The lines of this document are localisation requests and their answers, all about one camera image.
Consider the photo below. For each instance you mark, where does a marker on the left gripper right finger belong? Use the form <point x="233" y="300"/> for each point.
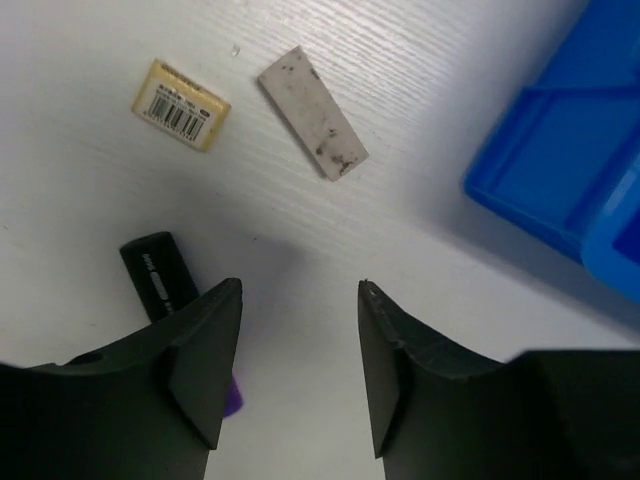
<point x="441" y="411"/>

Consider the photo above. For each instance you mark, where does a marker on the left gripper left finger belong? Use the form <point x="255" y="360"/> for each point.
<point x="148" y="406"/>

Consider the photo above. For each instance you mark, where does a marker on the white eraser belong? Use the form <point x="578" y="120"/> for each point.
<point x="296" y="89"/>

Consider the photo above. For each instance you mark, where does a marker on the yellow eraser with barcode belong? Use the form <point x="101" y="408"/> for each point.
<point x="180" y="107"/>

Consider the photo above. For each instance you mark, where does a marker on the purple black highlighter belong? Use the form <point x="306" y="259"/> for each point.
<point x="159" y="274"/>

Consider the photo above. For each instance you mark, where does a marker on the blue plastic divided tray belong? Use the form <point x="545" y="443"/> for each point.
<point x="563" y="162"/>

